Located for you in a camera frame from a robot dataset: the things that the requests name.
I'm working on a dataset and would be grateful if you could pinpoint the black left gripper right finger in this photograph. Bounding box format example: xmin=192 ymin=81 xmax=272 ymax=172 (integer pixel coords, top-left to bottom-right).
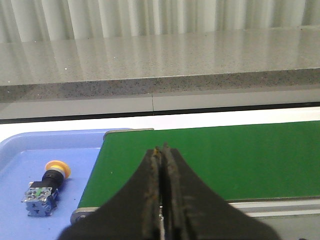
xmin=160 ymin=144 xmax=280 ymax=240

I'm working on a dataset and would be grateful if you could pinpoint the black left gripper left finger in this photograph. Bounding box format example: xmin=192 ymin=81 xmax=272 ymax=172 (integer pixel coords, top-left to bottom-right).
xmin=58 ymin=148 xmax=160 ymax=240

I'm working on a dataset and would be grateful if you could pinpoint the yellow mushroom push button switch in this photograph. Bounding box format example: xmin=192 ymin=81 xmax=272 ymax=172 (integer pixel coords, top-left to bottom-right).
xmin=21 ymin=160 xmax=71 ymax=218

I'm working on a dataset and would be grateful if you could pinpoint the green conveyor belt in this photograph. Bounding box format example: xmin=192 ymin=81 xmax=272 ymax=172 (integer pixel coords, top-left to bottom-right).
xmin=70 ymin=121 xmax=320 ymax=223

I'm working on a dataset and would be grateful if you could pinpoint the blue plastic tray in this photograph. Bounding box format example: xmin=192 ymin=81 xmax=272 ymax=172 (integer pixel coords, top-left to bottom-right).
xmin=0 ymin=129 xmax=107 ymax=240

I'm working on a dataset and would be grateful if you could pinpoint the grey stone counter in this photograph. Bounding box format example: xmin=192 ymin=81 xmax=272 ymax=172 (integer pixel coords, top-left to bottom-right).
xmin=0 ymin=24 xmax=320 ymax=121

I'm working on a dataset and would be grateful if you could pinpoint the white pleated curtain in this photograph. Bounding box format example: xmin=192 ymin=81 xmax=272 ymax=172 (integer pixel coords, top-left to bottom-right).
xmin=0 ymin=0 xmax=320 ymax=43

